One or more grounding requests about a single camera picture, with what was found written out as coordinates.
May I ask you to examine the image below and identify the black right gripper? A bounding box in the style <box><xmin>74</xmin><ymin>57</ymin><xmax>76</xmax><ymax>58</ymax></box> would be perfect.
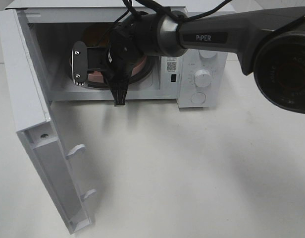
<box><xmin>102</xmin><ymin>23</ymin><xmax>143</xmax><ymax>107</ymax></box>

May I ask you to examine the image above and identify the pink round plate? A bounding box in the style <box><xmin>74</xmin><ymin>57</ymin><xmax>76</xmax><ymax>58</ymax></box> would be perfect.
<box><xmin>65</xmin><ymin>56</ymin><xmax>153</xmax><ymax>89</ymax></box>

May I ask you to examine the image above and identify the burger with lettuce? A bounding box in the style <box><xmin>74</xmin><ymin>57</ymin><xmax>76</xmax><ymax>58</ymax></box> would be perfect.
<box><xmin>81</xmin><ymin>23</ymin><xmax>110</xmax><ymax>47</ymax></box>

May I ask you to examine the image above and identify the white microwave door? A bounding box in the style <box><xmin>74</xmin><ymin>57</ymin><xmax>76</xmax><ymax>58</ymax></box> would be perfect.
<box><xmin>0</xmin><ymin>9</ymin><xmax>96</xmax><ymax>234</ymax></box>

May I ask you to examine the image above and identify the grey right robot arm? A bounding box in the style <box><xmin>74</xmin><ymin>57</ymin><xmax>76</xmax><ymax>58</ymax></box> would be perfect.
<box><xmin>103</xmin><ymin>6</ymin><xmax>305</xmax><ymax>114</ymax></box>

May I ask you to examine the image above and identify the glass microwave turntable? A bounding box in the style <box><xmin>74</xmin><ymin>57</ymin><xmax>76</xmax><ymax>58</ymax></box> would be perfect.
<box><xmin>66</xmin><ymin>57</ymin><xmax>155</xmax><ymax>89</ymax></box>

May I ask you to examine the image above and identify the white microwave oven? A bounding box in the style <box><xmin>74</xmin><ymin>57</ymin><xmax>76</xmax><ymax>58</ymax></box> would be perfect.
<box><xmin>5</xmin><ymin>0</ymin><xmax>227</xmax><ymax>108</ymax></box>

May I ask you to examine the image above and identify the lower white timer knob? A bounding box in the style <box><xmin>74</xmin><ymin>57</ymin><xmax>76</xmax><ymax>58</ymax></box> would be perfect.
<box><xmin>194</xmin><ymin>69</ymin><xmax>212</xmax><ymax>88</ymax></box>

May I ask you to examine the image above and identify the upper white power knob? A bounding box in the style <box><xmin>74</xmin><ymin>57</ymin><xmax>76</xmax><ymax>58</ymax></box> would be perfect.
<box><xmin>199</xmin><ymin>50</ymin><xmax>217</xmax><ymax>59</ymax></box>

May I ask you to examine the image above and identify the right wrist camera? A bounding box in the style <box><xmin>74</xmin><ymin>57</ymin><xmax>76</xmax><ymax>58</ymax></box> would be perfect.
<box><xmin>72</xmin><ymin>41</ymin><xmax>103</xmax><ymax>86</ymax></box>

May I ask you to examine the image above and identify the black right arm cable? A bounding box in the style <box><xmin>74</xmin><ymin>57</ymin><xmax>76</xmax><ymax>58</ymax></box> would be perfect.
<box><xmin>100</xmin><ymin>0</ymin><xmax>232</xmax><ymax>50</ymax></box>

